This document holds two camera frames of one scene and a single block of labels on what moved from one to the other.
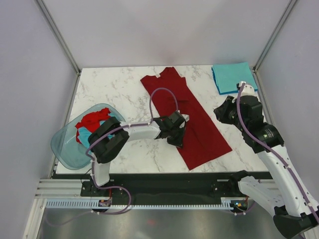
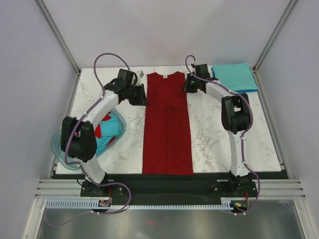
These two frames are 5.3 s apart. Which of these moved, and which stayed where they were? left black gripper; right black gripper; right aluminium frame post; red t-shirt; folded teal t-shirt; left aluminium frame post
Moved: red t-shirt; left black gripper; right black gripper
Stayed: right aluminium frame post; folded teal t-shirt; left aluminium frame post
